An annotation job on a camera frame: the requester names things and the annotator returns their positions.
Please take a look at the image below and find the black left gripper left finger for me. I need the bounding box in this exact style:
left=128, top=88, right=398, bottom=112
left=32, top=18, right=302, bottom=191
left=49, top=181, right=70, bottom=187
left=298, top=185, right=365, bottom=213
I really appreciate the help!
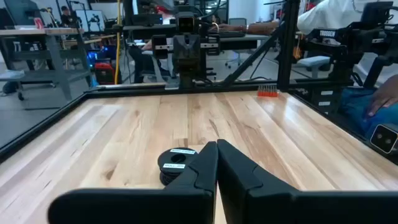
left=47, top=141, right=219, bottom=224

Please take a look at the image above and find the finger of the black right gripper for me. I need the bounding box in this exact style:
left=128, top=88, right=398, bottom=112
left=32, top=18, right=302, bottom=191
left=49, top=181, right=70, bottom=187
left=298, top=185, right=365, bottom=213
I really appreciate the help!
left=186, top=34, right=201, bottom=74
left=173, top=34, right=188, bottom=74

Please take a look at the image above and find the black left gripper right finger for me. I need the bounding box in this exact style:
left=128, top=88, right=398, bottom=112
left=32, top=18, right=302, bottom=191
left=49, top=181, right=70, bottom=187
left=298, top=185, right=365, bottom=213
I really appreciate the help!
left=216, top=139, right=398, bottom=224

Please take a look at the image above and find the black plastic cord spool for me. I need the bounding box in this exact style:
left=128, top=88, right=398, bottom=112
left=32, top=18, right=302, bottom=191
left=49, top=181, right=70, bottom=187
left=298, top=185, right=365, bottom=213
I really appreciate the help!
left=157, top=147, right=199, bottom=187

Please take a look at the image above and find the red tool box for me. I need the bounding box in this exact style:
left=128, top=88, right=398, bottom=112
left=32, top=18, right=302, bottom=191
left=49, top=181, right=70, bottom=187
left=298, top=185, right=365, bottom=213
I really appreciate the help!
left=94, top=62, right=116, bottom=85

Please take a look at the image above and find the computer monitor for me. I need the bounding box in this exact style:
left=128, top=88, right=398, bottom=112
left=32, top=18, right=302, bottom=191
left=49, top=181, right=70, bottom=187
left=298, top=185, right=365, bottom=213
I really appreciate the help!
left=75, top=9, right=106, bottom=32

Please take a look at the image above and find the red screwdriver bit set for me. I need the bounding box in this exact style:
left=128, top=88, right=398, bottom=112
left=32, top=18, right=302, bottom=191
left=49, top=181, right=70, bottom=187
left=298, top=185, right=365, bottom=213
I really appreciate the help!
left=257, top=84, right=279, bottom=98

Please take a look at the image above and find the wooden workbench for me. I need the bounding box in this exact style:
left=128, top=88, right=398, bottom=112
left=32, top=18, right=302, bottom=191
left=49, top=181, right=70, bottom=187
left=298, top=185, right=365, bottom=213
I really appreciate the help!
left=0, top=27, right=94, bottom=102

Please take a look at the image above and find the grey padded bench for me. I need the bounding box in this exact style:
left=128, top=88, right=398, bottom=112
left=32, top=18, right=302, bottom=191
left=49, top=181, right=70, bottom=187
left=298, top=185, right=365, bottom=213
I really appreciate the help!
left=295, top=55, right=331, bottom=79

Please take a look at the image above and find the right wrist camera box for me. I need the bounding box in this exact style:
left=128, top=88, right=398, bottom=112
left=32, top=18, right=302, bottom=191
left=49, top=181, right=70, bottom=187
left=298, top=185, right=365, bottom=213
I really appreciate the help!
left=176, top=14, right=198, bottom=35

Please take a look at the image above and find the yellow cable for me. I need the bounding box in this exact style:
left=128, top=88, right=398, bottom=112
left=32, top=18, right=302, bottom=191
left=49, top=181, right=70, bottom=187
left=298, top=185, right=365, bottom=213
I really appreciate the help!
left=113, top=0, right=123, bottom=85

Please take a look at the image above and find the black aluminium table frame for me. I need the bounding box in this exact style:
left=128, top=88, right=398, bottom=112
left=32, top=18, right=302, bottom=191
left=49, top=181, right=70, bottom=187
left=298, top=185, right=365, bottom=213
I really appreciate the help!
left=0, top=0, right=398, bottom=166

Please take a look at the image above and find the small black camera box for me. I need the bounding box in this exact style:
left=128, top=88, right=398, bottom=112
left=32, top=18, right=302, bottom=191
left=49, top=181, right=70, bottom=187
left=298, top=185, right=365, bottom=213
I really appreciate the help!
left=369, top=123, right=398, bottom=154

